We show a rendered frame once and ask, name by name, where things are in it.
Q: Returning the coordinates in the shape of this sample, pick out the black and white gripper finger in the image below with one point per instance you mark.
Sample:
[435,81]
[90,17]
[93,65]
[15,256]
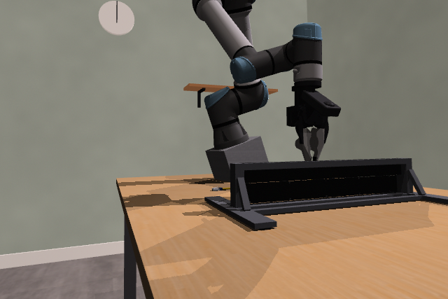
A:
[302,142]
[318,138]

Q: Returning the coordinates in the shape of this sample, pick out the black network port rack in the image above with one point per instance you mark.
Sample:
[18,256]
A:
[294,182]

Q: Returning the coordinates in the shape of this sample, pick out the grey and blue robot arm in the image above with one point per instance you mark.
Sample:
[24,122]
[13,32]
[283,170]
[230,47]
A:
[229,22]

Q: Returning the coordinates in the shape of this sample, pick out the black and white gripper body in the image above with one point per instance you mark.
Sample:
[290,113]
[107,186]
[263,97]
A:
[309,115]

